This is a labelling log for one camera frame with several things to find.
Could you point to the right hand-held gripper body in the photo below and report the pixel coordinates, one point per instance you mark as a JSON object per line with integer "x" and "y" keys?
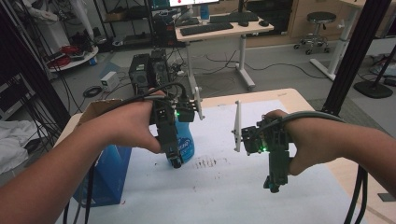
{"x": 277, "y": 140}

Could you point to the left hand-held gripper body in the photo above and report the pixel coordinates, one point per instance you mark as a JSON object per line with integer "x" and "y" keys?
{"x": 166, "y": 124}

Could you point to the blue spray bottle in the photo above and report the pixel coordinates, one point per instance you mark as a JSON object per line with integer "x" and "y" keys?
{"x": 186, "y": 140}

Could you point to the person's right hand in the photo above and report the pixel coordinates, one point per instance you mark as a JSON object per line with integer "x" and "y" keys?
{"x": 314, "y": 140}

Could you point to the person's left hand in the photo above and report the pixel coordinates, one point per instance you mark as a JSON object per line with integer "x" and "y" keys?
{"x": 127, "y": 124}

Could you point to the white table mat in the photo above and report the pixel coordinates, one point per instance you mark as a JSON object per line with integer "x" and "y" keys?
{"x": 218, "y": 193}

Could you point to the black computer tower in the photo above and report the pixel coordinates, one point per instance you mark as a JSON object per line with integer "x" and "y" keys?
{"x": 140, "y": 73}
{"x": 160, "y": 68}

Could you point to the open blue cardboard box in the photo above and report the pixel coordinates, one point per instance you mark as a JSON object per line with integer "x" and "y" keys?
{"x": 109, "y": 174}

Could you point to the white power supply box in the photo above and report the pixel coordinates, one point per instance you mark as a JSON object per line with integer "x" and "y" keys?
{"x": 109, "y": 81}

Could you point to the black keyboard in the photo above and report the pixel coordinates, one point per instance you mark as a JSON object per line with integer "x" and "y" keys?
{"x": 206, "y": 28}
{"x": 233, "y": 17}

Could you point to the round white table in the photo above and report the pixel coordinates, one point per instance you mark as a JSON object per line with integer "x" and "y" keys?
{"x": 77, "y": 60}

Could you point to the black round-base stand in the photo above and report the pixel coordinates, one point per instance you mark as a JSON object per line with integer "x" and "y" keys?
{"x": 373, "y": 88}

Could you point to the white desk with wooden top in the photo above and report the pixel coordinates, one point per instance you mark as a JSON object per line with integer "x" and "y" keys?
{"x": 224, "y": 31}

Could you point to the small dark flat tag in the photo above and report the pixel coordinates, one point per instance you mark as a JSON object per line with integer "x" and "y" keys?
{"x": 386, "y": 197}

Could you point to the black metal shelf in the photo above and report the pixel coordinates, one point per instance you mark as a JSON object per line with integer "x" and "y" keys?
{"x": 124, "y": 21}

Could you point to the black computer mouse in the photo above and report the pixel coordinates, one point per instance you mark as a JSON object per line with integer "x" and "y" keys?
{"x": 243, "y": 23}
{"x": 264, "y": 23}

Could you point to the small blue bottle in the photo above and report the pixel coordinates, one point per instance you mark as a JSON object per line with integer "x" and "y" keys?
{"x": 204, "y": 13}

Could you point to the computer monitor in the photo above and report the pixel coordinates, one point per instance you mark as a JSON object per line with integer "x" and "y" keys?
{"x": 186, "y": 3}

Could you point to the black round stool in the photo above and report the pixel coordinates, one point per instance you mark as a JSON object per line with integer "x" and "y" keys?
{"x": 320, "y": 18}

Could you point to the white cloth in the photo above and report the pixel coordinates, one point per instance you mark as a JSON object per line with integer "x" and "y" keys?
{"x": 14, "y": 146}

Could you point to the black metal frame post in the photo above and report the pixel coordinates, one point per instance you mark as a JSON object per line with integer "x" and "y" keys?
{"x": 355, "y": 56}
{"x": 28, "y": 68}

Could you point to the white desk frame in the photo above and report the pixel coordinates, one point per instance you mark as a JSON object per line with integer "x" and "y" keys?
{"x": 341, "y": 40}

